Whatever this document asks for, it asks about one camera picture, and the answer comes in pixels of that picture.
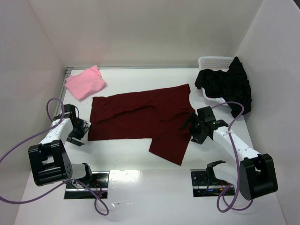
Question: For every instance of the white plastic basket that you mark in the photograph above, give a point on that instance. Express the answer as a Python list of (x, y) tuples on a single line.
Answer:
[(214, 63)]

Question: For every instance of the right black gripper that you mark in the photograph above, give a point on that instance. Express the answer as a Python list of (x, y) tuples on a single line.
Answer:
[(195, 126)]

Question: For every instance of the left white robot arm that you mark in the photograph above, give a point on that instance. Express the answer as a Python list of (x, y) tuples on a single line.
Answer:
[(49, 160)]

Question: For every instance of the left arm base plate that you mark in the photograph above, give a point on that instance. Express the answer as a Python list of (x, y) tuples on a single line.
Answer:
[(98, 184)]

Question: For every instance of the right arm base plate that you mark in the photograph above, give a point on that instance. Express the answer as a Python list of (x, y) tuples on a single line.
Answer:
[(201, 187)]

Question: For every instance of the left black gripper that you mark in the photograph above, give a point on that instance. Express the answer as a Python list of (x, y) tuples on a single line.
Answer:
[(78, 134)]

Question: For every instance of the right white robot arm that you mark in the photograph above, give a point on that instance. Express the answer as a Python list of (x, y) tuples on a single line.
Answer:
[(254, 175)]

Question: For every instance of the pink folded t shirt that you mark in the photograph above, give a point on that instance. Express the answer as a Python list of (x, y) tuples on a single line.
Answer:
[(86, 83)]

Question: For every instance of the dark red t shirt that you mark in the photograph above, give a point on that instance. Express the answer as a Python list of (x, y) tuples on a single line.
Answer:
[(155, 114)]

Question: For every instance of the black t shirt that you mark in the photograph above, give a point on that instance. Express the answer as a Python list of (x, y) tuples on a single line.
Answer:
[(233, 86)]

